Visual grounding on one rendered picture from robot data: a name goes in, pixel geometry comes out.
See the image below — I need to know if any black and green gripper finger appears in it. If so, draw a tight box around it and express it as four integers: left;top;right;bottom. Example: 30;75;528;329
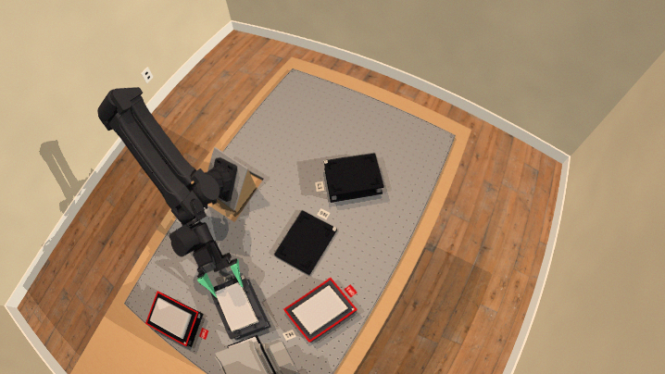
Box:
197;274;217;298
231;259;243;288

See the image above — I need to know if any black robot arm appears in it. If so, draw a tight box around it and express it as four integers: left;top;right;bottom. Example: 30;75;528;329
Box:
97;87;237;273

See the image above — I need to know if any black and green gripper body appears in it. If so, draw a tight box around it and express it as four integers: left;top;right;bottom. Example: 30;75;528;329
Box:
197;240;237;278

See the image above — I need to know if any grey slotted rack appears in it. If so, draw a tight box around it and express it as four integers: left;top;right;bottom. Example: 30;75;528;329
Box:
215;340;299;374

